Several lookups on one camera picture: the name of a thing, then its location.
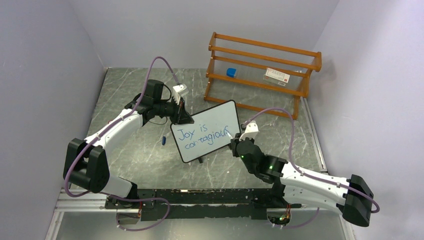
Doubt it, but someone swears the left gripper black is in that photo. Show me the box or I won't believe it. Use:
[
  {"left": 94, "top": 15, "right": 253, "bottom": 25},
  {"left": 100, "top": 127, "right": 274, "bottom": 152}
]
[{"left": 154, "top": 95, "right": 194, "bottom": 126}]

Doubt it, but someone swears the small whiteboard black frame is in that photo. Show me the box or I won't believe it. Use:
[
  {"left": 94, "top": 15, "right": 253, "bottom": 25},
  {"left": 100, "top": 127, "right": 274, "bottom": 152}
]
[{"left": 170, "top": 100, "right": 241, "bottom": 164}]

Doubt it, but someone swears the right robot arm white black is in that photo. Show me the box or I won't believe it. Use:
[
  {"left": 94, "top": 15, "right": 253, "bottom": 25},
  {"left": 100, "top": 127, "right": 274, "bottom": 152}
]
[{"left": 230, "top": 137, "right": 374, "bottom": 227}]

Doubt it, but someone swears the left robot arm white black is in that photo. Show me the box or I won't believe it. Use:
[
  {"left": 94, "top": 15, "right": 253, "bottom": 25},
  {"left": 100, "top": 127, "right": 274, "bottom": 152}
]
[{"left": 63, "top": 79, "right": 194, "bottom": 208}]

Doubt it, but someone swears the blue eraser on shelf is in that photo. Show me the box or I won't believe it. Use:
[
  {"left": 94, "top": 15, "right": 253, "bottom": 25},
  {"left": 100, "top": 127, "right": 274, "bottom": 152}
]
[{"left": 226, "top": 67, "right": 238, "bottom": 78}]

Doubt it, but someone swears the orange wooden shelf rack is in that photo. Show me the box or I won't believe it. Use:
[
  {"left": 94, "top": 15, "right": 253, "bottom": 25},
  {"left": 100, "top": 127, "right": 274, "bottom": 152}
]
[{"left": 203, "top": 32, "right": 323, "bottom": 120}]

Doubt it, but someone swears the white red box on shelf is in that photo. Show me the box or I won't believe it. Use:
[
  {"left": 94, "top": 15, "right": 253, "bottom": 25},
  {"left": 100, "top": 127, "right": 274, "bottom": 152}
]
[{"left": 263, "top": 68, "right": 291, "bottom": 87}]

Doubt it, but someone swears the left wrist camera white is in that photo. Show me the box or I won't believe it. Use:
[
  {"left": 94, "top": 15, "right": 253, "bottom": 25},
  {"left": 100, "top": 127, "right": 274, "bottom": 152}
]
[{"left": 171, "top": 84, "right": 189, "bottom": 105}]

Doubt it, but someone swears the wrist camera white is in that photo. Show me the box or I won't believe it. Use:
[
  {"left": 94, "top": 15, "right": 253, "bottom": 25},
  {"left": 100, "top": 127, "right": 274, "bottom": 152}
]
[
  {"left": 239, "top": 120, "right": 259, "bottom": 141},
  {"left": 171, "top": 84, "right": 189, "bottom": 105}
]

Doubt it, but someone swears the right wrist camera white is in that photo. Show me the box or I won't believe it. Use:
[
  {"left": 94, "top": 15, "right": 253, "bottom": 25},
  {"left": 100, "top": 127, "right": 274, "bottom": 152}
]
[{"left": 239, "top": 120, "right": 259, "bottom": 141}]

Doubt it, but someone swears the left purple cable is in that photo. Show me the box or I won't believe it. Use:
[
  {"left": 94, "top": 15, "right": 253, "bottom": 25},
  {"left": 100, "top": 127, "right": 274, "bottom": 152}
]
[{"left": 63, "top": 56, "right": 181, "bottom": 232}]

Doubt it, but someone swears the purple cable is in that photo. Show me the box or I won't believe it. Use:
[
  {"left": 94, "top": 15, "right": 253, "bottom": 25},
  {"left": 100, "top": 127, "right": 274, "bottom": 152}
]
[
  {"left": 241, "top": 107, "right": 381, "bottom": 229},
  {"left": 63, "top": 56, "right": 181, "bottom": 232}
]

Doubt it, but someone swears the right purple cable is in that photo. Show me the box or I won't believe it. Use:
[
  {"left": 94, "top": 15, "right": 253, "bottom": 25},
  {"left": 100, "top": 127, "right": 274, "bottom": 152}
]
[{"left": 241, "top": 107, "right": 381, "bottom": 229}]

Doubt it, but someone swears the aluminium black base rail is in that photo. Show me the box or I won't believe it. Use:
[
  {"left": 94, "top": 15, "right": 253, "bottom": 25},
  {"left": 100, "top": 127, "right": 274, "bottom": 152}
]
[{"left": 45, "top": 188, "right": 357, "bottom": 240}]

